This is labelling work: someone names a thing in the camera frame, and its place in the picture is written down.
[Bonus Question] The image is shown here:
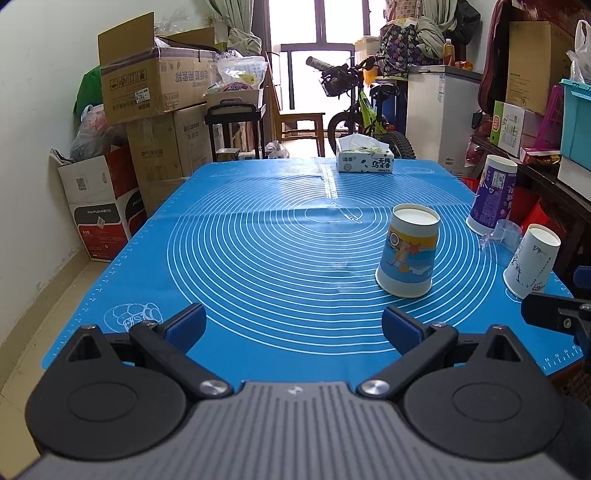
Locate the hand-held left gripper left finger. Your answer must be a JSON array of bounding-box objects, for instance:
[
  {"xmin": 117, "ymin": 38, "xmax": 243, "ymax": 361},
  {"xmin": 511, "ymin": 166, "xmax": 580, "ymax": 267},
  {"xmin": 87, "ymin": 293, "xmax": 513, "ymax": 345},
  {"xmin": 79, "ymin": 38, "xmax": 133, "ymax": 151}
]
[{"xmin": 59, "ymin": 303, "xmax": 233, "ymax": 401}]

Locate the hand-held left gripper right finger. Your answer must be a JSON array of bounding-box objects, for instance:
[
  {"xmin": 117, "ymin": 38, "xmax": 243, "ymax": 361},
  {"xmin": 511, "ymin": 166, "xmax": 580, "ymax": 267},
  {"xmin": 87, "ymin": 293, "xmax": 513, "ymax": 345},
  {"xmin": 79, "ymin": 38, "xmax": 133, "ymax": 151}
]
[{"xmin": 358, "ymin": 305, "xmax": 528, "ymax": 398}]

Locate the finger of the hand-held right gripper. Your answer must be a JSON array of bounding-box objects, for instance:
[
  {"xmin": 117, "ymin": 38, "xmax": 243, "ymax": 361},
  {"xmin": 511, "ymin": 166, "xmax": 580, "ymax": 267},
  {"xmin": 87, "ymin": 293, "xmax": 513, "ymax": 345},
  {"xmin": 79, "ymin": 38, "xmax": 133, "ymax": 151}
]
[{"xmin": 521, "ymin": 292, "xmax": 591, "ymax": 347}]

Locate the cartoon print paper cup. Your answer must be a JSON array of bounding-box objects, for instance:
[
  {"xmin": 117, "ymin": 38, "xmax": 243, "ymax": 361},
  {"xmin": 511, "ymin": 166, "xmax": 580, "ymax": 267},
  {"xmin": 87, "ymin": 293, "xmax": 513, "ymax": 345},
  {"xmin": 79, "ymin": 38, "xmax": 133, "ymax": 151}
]
[{"xmin": 375, "ymin": 203, "xmax": 440, "ymax": 297}]

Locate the white blue-branch paper cup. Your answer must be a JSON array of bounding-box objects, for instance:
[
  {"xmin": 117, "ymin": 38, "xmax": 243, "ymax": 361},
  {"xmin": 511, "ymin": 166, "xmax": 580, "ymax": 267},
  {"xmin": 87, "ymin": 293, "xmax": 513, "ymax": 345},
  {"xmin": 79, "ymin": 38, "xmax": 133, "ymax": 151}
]
[{"xmin": 503, "ymin": 224, "xmax": 561, "ymax": 300}]

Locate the clear plastic cup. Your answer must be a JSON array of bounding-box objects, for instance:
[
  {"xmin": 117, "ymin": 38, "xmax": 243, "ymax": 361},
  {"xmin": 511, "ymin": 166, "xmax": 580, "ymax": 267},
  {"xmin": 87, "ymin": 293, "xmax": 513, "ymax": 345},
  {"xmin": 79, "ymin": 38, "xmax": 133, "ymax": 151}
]
[{"xmin": 479, "ymin": 219, "xmax": 525, "ymax": 253}]

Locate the purple print paper cup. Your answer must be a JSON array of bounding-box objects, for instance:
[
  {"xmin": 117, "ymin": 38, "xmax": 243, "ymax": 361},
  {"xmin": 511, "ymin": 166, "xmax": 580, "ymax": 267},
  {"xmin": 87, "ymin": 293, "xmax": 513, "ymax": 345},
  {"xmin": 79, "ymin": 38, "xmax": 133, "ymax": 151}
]
[{"xmin": 465, "ymin": 154, "xmax": 518, "ymax": 234}]

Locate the blue silicone baking mat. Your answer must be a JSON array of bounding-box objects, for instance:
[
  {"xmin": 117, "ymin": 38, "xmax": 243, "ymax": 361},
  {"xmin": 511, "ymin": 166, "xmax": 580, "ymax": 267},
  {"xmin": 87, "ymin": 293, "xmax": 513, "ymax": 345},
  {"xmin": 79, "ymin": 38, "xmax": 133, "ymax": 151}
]
[{"xmin": 41, "ymin": 157, "xmax": 585, "ymax": 377}]

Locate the dark wooden side table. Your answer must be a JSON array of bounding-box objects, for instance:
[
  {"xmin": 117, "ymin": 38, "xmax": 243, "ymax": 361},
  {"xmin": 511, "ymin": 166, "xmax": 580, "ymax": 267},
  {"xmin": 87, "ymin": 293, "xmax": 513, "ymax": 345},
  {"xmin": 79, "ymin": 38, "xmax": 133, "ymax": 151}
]
[{"xmin": 471, "ymin": 134, "xmax": 591, "ymax": 282}]

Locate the white red printer box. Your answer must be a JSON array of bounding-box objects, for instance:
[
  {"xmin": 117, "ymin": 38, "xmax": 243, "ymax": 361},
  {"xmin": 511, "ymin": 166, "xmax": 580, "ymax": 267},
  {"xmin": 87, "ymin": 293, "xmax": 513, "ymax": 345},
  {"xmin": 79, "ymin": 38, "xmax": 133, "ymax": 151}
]
[{"xmin": 58, "ymin": 145, "xmax": 148, "ymax": 263}]

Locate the white tissue pack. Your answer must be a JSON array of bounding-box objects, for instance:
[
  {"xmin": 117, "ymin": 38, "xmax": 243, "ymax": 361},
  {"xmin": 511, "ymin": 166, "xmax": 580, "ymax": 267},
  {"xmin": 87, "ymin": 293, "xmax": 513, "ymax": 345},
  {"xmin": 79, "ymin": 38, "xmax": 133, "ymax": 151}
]
[{"xmin": 336, "ymin": 135, "xmax": 394, "ymax": 173}]

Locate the tall brown cardboard box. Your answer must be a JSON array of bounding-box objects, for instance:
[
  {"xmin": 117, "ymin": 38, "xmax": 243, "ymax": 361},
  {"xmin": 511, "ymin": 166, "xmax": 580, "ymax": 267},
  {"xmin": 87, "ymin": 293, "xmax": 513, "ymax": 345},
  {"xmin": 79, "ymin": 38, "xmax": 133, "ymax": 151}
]
[{"xmin": 127, "ymin": 104, "xmax": 214, "ymax": 217}]

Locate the teal storage bin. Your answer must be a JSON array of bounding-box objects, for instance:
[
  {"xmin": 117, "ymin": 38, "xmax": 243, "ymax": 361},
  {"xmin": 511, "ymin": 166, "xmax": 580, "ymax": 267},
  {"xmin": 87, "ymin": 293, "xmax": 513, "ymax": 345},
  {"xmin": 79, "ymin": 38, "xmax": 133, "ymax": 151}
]
[{"xmin": 560, "ymin": 78, "xmax": 591, "ymax": 171}]

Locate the green white carton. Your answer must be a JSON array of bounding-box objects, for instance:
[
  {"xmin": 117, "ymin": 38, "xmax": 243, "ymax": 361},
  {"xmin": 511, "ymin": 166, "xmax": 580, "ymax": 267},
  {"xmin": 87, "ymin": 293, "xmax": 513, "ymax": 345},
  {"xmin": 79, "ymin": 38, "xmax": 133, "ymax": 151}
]
[{"xmin": 489, "ymin": 100, "xmax": 526, "ymax": 156}]

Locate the pink plastic basket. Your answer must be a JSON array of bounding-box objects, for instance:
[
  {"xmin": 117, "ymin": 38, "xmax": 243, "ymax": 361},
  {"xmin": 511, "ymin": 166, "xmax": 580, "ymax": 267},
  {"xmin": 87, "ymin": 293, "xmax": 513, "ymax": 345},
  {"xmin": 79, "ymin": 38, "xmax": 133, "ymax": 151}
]
[{"xmin": 536, "ymin": 85, "xmax": 565, "ymax": 148}]

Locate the clear bag of clutter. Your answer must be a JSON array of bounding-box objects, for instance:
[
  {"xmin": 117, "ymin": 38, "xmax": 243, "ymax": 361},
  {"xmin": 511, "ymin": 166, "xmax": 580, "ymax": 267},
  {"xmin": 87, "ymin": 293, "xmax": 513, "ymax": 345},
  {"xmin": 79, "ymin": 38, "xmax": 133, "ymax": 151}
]
[{"xmin": 69, "ymin": 104, "xmax": 130, "ymax": 162}]

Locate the white chest freezer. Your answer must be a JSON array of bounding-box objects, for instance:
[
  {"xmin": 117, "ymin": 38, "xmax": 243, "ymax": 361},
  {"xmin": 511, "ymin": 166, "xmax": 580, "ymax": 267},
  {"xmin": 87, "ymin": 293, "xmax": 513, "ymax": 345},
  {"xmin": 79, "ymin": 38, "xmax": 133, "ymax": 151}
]
[{"xmin": 405, "ymin": 65, "xmax": 484, "ymax": 176}]

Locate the black utility cart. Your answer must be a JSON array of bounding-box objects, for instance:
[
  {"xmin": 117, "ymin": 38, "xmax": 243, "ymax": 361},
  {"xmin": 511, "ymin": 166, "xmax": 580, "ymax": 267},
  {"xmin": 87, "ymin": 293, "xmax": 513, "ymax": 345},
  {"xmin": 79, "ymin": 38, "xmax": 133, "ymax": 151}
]
[{"xmin": 204, "ymin": 102, "xmax": 264, "ymax": 162}]

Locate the green black bicycle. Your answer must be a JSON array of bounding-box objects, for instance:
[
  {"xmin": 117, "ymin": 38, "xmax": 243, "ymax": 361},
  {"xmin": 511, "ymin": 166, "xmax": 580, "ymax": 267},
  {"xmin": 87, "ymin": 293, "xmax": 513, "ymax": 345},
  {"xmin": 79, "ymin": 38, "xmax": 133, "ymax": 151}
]
[{"xmin": 305, "ymin": 55, "xmax": 416, "ymax": 161}]

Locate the wooden chair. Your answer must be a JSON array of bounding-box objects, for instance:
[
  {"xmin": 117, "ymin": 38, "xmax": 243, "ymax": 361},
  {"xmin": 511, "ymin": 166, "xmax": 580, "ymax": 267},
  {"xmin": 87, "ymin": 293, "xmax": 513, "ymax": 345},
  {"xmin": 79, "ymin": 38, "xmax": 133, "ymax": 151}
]
[{"xmin": 267, "ymin": 51, "xmax": 326, "ymax": 158}]

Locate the open brown cardboard box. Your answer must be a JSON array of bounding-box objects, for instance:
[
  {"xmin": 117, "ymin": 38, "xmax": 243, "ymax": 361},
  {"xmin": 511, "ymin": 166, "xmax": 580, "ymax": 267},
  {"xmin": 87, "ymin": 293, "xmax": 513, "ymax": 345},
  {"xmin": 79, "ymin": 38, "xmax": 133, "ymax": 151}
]
[{"xmin": 98, "ymin": 12, "xmax": 223, "ymax": 126}]

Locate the upright brown cardboard box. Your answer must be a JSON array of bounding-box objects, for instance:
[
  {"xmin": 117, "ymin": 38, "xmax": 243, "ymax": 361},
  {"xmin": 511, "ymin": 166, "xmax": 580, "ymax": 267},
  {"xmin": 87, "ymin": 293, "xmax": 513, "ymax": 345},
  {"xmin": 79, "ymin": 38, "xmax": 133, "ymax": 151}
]
[{"xmin": 505, "ymin": 21, "xmax": 578, "ymax": 115}]

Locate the green bag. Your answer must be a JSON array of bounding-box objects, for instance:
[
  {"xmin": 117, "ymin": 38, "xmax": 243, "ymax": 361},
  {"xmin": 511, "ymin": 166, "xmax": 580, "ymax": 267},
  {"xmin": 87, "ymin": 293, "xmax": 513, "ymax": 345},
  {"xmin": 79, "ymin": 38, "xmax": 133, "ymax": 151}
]
[{"xmin": 74, "ymin": 65, "xmax": 103, "ymax": 116}]

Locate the clear plastic bag of packets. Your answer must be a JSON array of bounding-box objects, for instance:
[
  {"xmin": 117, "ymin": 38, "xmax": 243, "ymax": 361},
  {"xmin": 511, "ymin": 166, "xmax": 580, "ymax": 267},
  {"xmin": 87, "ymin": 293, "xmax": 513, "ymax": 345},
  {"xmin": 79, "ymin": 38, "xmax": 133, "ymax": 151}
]
[{"xmin": 217, "ymin": 48, "xmax": 269, "ymax": 94}]

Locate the white plastic bag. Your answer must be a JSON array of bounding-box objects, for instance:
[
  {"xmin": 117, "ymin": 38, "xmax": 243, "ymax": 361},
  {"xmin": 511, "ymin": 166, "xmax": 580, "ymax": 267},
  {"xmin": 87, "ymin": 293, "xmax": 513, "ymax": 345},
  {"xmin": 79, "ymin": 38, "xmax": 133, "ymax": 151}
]
[{"xmin": 567, "ymin": 18, "xmax": 591, "ymax": 85}]

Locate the purple patterned bag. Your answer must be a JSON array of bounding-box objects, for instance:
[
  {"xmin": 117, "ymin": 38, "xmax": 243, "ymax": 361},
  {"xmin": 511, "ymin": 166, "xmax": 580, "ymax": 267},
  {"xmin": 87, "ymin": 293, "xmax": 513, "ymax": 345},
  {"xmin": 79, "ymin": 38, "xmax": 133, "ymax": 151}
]
[{"xmin": 379, "ymin": 18, "xmax": 446, "ymax": 79}]

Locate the white storage container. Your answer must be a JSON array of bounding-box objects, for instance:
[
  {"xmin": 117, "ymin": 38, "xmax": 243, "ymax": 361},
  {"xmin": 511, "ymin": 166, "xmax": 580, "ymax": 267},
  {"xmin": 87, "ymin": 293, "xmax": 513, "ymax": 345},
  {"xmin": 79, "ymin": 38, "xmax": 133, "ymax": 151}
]
[{"xmin": 355, "ymin": 35, "xmax": 380, "ymax": 59}]

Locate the grey green cloth bundle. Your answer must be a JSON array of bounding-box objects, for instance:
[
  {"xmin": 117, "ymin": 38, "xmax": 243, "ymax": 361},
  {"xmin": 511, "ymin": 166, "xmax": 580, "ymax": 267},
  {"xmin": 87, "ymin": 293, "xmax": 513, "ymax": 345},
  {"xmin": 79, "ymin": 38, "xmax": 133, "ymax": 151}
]
[{"xmin": 418, "ymin": 0, "xmax": 482, "ymax": 61}]

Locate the pale curtain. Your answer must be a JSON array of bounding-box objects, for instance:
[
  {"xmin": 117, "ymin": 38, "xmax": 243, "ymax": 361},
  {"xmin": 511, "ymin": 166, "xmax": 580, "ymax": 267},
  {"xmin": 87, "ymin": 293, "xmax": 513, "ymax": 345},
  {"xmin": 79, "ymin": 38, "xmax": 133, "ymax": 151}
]
[{"xmin": 205, "ymin": 0, "xmax": 265, "ymax": 57}]

